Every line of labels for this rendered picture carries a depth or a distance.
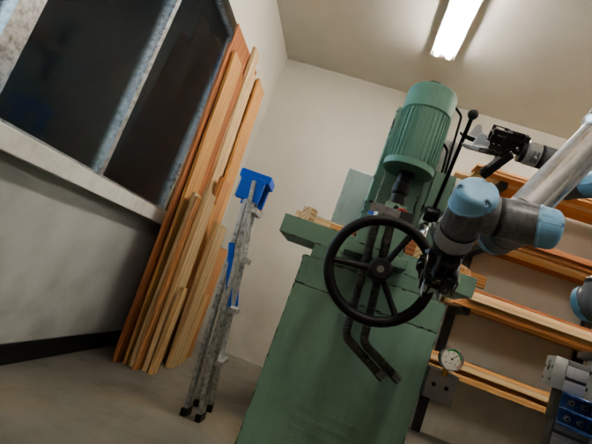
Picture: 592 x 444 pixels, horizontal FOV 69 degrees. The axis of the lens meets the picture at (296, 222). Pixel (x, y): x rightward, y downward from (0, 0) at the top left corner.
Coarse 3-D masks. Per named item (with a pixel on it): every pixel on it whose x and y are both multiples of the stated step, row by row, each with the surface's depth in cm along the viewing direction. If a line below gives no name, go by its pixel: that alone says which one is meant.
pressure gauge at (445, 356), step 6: (444, 348) 118; (450, 348) 117; (444, 354) 117; (450, 354) 117; (456, 354) 117; (444, 360) 117; (450, 360) 117; (456, 360) 116; (462, 360) 116; (444, 366) 116; (450, 366) 116; (456, 366) 116; (444, 372) 118
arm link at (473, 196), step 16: (464, 192) 75; (480, 192) 75; (496, 192) 75; (448, 208) 79; (464, 208) 75; (480, 208) 74; (496, 208) 76; (448, 224) 80; (464, 224) 78; (480, 224) 77; (496, 224) 76; (464, 240) 81
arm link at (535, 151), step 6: (534, 144) 136; (540, 144) 136; (528, 150) 136; (534, 150) 135; (540, 150) 135; (528, 156) 136; (534, 156) 135; (540, 156) 135; (522, 162) 138; (528, 162) 137; (534, 162) 136
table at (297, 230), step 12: (288, 216) 135; (288, 228) 134; (300, 228) 134; (312, 228) 134; (324, 228) 133; (288, 240) 154; (300, 240) 140; (312, 240) 133; (324, 240) 132; (348, 240) 122; (348, 252) 125; (360, 252) 121; (372, 252) 121; (396, 264) 120; (408, 264) 129; (468, 276) 126; (456, 288) 126; (468, 288) 126
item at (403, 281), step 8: (320, 248) 132; (320, 256) 132; (344, 256) 131; (352, 256) 131; (336, 264) 131; (392, 272) 129; (392, 280) 128; (400, 280) 128; (408, 280) 128; (416, 280) 128; (408, 288) 127; (416, 288) 127; (440, 296) 126
